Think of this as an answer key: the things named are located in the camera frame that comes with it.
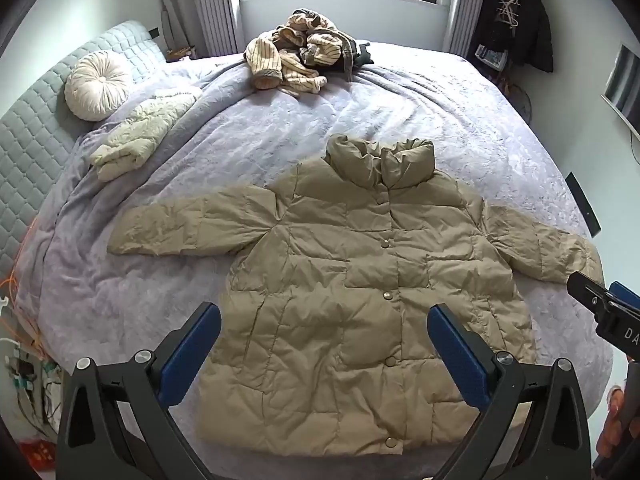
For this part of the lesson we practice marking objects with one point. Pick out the cream quilted jacket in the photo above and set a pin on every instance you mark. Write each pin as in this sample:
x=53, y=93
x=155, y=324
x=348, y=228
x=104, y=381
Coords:
x=140, y=130

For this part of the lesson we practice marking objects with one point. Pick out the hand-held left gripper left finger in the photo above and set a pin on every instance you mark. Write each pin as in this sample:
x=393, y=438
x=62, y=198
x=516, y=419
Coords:
x=192, y=350

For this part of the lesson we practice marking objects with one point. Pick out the round cream pillow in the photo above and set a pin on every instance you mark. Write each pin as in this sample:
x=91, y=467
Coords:
x=97, y=85

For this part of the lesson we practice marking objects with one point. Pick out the lavender embossed blanket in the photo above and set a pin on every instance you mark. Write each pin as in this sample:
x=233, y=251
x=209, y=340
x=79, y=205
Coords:
x=250, y=135

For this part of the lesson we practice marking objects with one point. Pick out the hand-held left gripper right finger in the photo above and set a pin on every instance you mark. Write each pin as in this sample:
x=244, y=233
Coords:
x=460, y=355

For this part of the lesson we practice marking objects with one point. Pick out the khaki puffer jacket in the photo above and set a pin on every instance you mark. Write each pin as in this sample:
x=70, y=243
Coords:
x=325, y=260

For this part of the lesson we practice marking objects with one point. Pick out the black bar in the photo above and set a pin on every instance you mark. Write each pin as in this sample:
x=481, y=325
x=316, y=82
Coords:
x=582, y=205

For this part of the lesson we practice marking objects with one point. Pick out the black garment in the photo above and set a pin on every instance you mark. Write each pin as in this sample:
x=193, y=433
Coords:
x=361, y=55

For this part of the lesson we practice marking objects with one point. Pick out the wall television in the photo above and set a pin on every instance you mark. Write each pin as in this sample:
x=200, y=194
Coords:
x=625, y=90

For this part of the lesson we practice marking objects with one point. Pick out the wooden nightstand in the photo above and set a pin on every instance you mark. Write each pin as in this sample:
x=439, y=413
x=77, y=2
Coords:
x=180, y=54

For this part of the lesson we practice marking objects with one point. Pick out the person's right hand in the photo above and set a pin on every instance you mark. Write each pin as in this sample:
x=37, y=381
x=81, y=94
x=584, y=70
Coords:
x=614, y=420

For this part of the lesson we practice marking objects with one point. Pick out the hanging black coat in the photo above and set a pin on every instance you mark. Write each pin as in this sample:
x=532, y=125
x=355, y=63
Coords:
x=525, y=15

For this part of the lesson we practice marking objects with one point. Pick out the red packet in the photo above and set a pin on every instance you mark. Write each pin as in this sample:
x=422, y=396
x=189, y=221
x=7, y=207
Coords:
x=40, y=460

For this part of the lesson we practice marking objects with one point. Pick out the beige striped garment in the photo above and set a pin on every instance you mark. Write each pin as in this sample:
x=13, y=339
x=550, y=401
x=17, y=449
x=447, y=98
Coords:
x=270, y=60

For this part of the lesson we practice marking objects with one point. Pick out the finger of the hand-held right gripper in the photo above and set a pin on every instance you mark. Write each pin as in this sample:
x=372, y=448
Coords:
x=590, y=295

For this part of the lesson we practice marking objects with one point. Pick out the grey curtain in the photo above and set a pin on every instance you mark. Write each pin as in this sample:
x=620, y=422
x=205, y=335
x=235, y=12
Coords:
x=210, y=5
x=467, y=5

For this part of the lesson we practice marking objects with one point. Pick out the white power strip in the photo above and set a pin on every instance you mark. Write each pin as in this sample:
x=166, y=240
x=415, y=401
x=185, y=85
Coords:
x=25, y=375

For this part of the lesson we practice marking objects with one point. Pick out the grey quilted headboard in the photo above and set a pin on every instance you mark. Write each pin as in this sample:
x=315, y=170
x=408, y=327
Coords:
x=30, y=125

